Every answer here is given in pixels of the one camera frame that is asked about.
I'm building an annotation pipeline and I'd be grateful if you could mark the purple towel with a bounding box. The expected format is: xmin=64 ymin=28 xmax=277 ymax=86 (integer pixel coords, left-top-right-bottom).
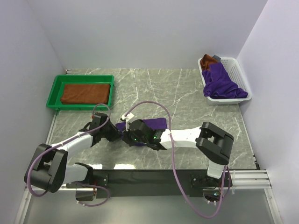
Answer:
xmin=115 ymin=118 xmax=167 ymax=147
xmin=202 ymin=63 xmax=248 ymax=99

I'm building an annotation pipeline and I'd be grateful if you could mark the brown towel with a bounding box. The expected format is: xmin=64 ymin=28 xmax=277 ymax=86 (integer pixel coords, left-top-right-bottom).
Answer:
xmin=60 ymin=84 xmax=110 ymax=105
xmin=199 ymin=54 xmax=218 ymax=71

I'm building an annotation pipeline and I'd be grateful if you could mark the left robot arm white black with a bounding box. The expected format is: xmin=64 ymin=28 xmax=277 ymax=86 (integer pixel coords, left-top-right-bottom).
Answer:
xmin=24 ymin=112 xmax=122 ymax=193

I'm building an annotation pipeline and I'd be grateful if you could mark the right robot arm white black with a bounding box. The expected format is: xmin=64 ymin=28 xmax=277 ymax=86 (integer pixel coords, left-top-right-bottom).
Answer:
xmin=123 ymin=119 xmax=234 ymax=186

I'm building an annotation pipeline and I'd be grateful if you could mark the green plastic tray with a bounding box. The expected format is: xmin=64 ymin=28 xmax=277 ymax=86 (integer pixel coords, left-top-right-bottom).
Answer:
xmin=46 ymin=75 xmax=114 ymax=111

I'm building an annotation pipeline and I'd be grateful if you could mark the black base bar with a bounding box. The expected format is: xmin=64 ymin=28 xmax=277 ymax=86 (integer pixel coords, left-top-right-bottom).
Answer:
xmin=66 ymin=169 xmax=232 ymax=201

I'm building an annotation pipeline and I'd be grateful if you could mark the brown towel in basket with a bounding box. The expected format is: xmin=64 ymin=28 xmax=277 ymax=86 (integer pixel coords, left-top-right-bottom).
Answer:
xmin=199 ymin=54 xmax=218 ymax=71

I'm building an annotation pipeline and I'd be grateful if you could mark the grey towel in basket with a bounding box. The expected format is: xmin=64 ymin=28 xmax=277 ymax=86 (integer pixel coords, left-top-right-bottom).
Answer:
xmin=212 ymin=55 xmax=221 ymax=63

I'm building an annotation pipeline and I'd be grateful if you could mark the white plastic basket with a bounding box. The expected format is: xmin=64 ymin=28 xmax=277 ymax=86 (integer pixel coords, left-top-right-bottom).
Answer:
xmin=198 ymin=57 xmax=252 ymax=105

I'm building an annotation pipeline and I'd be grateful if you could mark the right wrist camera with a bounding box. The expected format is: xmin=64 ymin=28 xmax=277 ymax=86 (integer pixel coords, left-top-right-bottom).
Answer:
xmin=120 ymin=112 xmax=136 ymax=131

